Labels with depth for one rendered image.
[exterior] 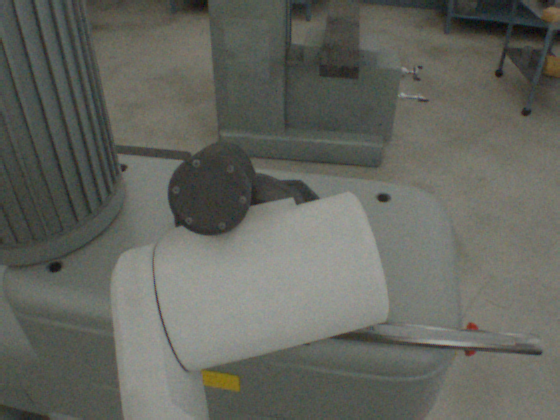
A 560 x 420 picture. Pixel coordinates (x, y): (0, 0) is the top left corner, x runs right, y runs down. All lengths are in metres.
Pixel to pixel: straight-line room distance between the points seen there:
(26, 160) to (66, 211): 0.07
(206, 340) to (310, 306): 0.05
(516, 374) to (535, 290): 0.63
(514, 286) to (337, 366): 2.85
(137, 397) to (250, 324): 0.06
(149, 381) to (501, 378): 2.69
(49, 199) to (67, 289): 0.09
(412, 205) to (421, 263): 0.09
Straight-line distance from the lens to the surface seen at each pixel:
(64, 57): 0.49
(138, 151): 1.00
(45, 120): 0.49
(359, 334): 0.46
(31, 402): 0.82
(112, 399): 0.68
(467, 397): 2.75
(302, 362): 0.48
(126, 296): 0.24
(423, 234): 0.57
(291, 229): 0.23
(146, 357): 0.23
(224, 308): 0.23
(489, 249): 3.47
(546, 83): 5.00
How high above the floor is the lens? 2.27
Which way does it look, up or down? 40 degrees down
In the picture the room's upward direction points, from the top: straight up
